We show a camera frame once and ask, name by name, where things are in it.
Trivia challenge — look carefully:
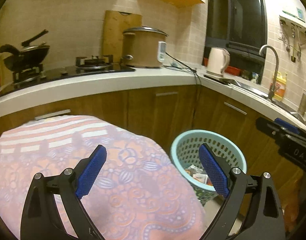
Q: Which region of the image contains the person right hand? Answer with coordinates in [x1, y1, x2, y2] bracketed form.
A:
[282, 179, 302, 232]

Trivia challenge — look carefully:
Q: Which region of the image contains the chrome sink faucet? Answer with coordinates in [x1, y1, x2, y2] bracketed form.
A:
[258, 44, 280, 102]

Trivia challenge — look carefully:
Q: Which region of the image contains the yellow dish soap bottle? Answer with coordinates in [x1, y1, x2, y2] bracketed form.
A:
[273, 72, 288, 101]

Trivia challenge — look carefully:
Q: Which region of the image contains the snack wrapper packet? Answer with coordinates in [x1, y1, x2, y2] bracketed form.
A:
[184, 164, 213, 186]

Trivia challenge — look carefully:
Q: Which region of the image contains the floral pink tablecloth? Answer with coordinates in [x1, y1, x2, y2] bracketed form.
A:
[0, 115, 206, 239]

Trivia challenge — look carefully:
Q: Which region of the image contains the teal plastic waste basket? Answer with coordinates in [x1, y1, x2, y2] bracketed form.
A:
[170, 129, 247, 205]

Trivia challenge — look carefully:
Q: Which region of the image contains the white electric kettle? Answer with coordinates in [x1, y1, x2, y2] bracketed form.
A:
[207, 47, 230, 76]

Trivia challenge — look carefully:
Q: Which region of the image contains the dark window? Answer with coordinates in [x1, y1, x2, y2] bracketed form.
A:
[205, 0, 267, 58]

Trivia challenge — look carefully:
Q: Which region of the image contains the white water heater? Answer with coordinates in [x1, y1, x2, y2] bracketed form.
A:
[265, 0, 306, 33]

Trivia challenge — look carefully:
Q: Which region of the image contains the black gas stove top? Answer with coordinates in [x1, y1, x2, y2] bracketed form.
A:
[0, 55, 135, 97]

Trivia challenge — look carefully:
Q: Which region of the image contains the black wok with lid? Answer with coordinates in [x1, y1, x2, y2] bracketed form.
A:
[0, 29, 50, 72]

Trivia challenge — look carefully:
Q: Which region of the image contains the white power meter plug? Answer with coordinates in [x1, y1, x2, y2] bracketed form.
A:
[157, 41, 167, 63]

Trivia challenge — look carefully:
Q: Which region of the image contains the brown rice cooker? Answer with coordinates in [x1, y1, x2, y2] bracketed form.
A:
[120, 26, 168, 68]

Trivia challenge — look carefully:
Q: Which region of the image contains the wooden cutting board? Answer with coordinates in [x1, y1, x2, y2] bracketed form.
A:
[101, 10, 142, 63]

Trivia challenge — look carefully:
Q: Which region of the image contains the black power cable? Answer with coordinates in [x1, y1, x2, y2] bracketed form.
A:
[165, 52, 202, 136]

